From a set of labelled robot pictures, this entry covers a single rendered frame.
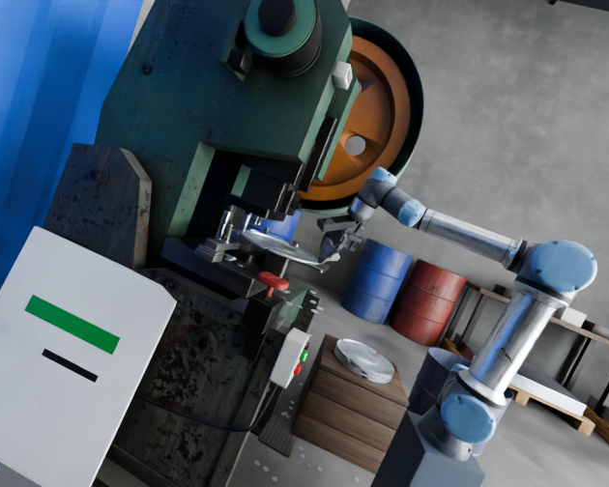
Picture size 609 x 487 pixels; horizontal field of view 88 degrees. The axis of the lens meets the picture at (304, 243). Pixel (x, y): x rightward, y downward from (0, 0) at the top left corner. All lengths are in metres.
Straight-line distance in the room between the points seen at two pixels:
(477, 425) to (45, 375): 1.13
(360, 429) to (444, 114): 3.93
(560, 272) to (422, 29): 4.48
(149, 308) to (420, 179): 3.88
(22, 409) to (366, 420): 1.17
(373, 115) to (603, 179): 3.90
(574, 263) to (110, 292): 1.16
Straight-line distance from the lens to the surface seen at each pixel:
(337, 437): 1.59
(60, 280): 1.15
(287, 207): 1.03
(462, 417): 0.94
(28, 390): 1.22
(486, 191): 4.56
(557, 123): 4.99
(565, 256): 0.90
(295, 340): 0.82
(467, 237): 1.03
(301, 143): 0.90
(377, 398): 1.50
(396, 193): 0.94
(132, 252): 1.03
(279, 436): 1.30
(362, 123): 1.48
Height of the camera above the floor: 0.94
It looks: 6 degrees down
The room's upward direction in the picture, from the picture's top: 22 degrees clockwise
